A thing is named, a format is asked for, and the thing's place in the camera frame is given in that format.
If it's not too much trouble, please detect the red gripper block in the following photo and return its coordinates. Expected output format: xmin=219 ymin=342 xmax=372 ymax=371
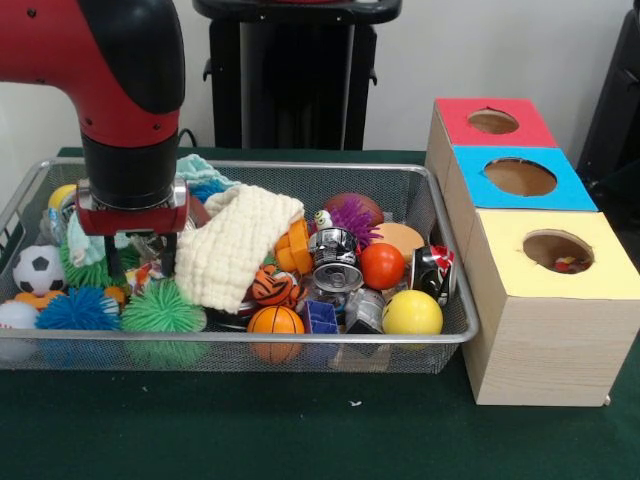
xmin=74 ymin=178 xmax=191 ymax=291

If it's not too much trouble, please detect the colourful patterned paper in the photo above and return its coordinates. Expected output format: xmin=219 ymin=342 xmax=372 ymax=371
xmin=123 ymin=262 xmax=167 ymax=297
xmin=552 ymin=254 xmax=591 ymax=274

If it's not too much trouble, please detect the shallow clear mesh bin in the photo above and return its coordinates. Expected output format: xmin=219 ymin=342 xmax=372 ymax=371
xmin=0 ymin=157 xmax=482 ymax=375

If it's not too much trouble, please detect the wooden box with three holes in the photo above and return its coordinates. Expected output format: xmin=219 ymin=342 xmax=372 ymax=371
xmin=424 ymin=97 xmax=640 ymax=407

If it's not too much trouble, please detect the green spiky ball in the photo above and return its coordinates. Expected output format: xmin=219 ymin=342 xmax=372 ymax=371
xmin=121 ymin=278 xmax=207 ymax=334

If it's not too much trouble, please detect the blue spiky ball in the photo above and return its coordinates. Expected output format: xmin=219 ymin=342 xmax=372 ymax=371
xmin=35 ymin=285 xmax=121 ymax=331

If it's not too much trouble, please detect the cream knitted cloth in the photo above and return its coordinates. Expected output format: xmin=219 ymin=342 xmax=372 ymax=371
xmin=174 ymin=184 xmax=306 ymax=315

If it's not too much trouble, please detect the black and white soccer ball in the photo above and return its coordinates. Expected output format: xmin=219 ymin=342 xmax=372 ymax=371
xmin=12 ymin=244 xmax=68 ymax=296

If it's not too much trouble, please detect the mint green cloth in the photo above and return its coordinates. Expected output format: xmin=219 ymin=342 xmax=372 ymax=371
xmin=67 ymin=153 xmax=241 ymax=266

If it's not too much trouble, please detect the white baseball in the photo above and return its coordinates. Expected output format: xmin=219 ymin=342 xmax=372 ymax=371
xmin=0 ymin=299 xmax=40 ymax=331

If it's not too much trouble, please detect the orange mini basketball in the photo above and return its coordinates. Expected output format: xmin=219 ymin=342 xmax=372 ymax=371
xmin=247 ymin=305 xmax=306 ymax=364

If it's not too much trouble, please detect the purple spiky ball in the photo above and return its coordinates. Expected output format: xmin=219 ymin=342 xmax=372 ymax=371
xmin=327 ymin=194 xmax=384 ymax=251

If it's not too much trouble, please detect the red orange ball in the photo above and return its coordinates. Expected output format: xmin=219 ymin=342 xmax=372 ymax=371
xmin=358 ymin=243 xmax=406 ymax=291

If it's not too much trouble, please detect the large yellow ball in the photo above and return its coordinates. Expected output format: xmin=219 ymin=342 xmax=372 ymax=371
xmin=382 ymin=289 xmax=445 ymax=336

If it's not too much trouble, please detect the dark green side table cloth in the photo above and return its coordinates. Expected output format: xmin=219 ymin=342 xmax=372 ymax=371
xmin=589 ymin=159 xmax=640 ymax=201

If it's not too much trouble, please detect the black upright panel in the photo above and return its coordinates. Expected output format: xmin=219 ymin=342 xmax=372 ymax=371
xmin=577 ymin=7 xmax=640 ymax=174

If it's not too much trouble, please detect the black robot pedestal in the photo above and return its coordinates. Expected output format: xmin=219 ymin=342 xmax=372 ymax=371
xmin=192 ymin=0 xmax=404 ymax=151

